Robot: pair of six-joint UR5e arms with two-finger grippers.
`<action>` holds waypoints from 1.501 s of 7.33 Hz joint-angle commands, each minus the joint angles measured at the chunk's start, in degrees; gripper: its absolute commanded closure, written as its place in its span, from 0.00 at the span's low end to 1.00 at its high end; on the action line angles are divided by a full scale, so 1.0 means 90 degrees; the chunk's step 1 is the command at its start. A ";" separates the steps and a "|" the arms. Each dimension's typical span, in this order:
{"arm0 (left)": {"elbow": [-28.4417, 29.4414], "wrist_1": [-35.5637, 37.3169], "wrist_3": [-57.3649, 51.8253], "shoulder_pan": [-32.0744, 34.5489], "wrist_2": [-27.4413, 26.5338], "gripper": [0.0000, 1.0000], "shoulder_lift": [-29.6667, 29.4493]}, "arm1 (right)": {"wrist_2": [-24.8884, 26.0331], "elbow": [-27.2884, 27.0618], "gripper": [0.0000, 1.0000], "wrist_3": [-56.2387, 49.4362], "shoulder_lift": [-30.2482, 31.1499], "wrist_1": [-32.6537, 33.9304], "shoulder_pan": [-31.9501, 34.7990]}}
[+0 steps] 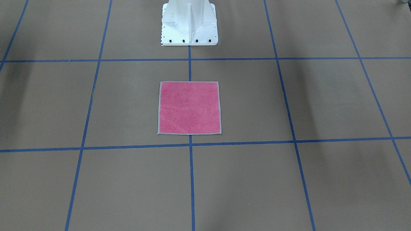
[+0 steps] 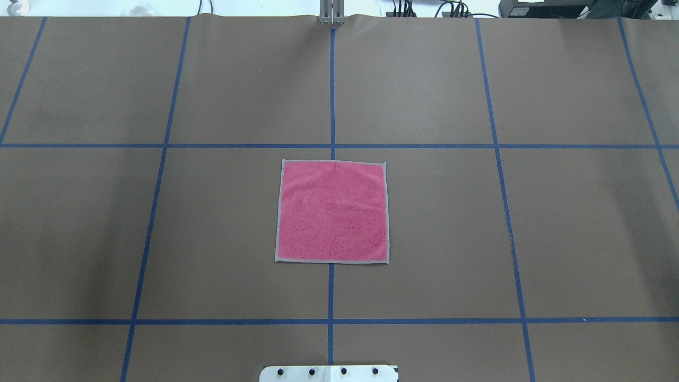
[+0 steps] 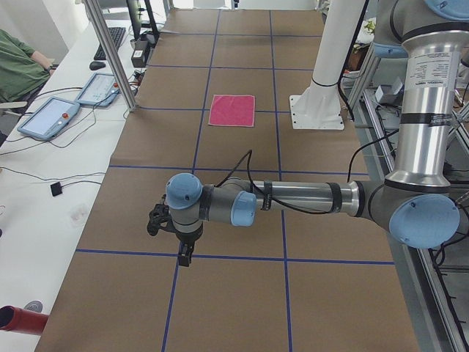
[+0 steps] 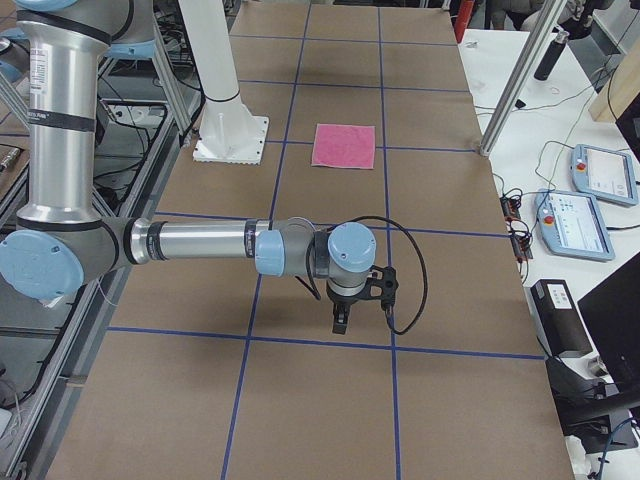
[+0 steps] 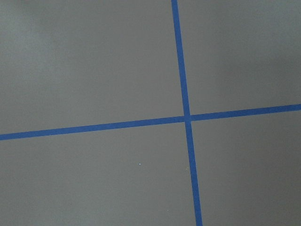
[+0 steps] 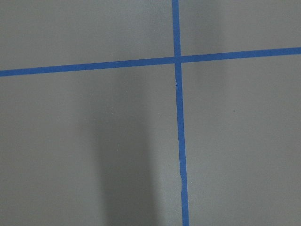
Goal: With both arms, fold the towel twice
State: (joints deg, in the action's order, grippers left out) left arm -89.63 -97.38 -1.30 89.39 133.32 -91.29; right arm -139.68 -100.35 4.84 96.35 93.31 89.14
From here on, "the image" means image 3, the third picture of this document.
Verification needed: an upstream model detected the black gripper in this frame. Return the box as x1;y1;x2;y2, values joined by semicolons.
177;230;203;267

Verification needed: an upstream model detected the pink and grey towel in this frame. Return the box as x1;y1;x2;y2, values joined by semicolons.
209;95;256;128

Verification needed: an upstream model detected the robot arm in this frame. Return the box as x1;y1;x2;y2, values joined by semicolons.
147;1;468;266

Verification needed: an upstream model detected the small black square box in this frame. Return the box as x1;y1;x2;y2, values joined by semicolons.
50;181;63;197

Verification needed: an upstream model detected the far teach pendant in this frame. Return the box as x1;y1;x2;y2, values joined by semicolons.
75;73;119;107

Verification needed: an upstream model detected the teach pendant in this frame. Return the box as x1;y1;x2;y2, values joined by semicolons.
75;73;119;107
17;97;80;141

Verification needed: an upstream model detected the red cylinder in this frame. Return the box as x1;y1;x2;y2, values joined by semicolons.
1;306;48;336

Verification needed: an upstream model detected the near teach pendant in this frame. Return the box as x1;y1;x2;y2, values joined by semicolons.
17;97;80;141

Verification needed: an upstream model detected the black power supply box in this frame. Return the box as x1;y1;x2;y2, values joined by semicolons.
131;40;151;68

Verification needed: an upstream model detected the black computer mouse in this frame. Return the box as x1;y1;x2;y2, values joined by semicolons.
89;61;106;71

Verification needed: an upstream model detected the black keyboard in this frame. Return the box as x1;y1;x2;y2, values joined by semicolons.
93;26;127;62

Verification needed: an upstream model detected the person in green shirt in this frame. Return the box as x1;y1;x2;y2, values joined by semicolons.
1;29;54;103

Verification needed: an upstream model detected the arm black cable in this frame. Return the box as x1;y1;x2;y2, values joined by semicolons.
215;148;400;216

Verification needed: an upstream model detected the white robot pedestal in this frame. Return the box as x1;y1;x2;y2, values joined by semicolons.
289;0;367;131

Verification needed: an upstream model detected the aluminium frame post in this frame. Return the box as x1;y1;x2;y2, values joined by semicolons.
84;0;136;112

